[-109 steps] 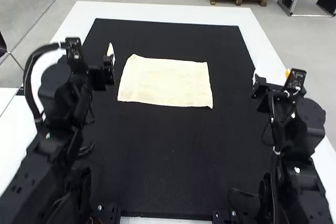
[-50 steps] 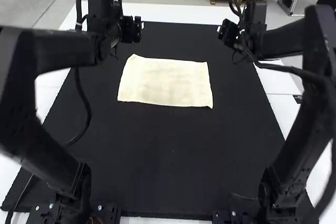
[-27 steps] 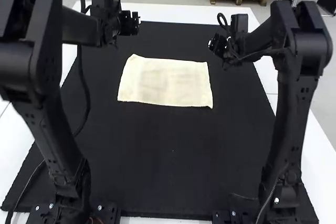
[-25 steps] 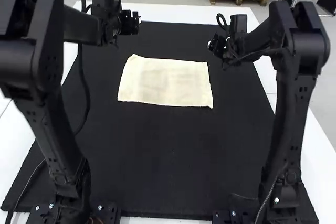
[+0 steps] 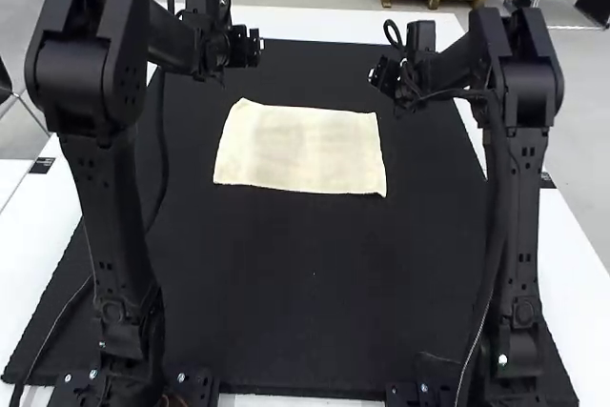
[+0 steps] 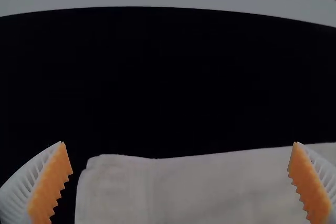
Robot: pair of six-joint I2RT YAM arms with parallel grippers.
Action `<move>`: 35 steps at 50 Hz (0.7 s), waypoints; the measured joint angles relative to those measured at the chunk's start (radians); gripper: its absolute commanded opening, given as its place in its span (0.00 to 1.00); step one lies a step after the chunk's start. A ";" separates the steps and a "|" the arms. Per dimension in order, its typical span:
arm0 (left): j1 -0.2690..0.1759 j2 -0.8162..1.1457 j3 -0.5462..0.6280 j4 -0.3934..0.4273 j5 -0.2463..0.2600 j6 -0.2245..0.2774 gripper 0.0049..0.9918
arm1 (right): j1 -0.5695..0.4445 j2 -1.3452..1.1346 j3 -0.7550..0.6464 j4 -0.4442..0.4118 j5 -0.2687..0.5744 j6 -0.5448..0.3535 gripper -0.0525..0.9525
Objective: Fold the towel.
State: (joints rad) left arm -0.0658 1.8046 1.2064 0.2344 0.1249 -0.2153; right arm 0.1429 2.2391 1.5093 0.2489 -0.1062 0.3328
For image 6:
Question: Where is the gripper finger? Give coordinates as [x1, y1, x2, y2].
[287, 141, 336, 224]
[0, 141, 74, 224]

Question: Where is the pale towel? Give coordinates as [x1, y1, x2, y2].
[74, 142, 336, 224]

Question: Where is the black mat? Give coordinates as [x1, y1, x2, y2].
[0, 6, 336, 224]

